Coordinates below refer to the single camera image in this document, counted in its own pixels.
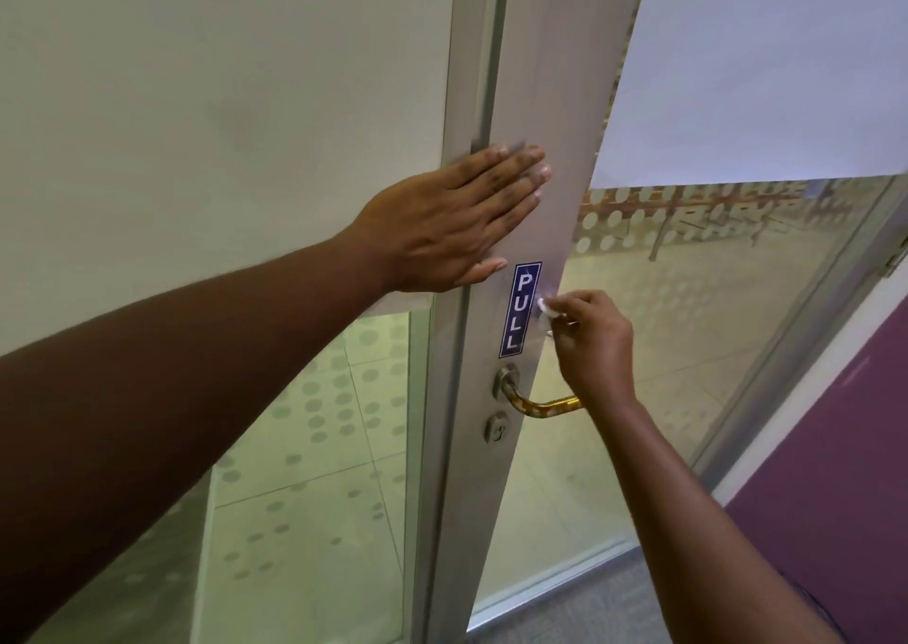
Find person's left forearm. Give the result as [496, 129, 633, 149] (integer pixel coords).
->
[0, 228, 390, 644]

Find person's left hand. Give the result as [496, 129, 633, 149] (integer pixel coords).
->
[352, 143, 553, 296]

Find person's right hand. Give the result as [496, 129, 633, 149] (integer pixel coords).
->
[539, 289, 636, 410]

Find white paper sheet on door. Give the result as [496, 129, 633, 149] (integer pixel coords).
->
[589, 0, 908, 191]

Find large white sheet on panel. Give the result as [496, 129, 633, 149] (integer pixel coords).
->
[0, 0, 456, 358]

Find brass lever door handle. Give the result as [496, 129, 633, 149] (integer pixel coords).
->
[494, 365, 583, 419]

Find dotted fixed glass panel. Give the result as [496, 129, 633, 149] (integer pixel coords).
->
[27, 309, 434, 644]

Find blue door sign sticker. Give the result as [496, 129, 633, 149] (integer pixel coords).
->
[498, 261, 543, 359]

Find aluminium door jamb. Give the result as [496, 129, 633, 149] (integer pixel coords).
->
[402, 0, 513, 644]

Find person's right forearm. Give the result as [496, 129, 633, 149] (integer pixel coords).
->
[585, 388, 847, 644]

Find aluminium framed glass door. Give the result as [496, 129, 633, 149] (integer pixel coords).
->
[424, 0, 908, 644]

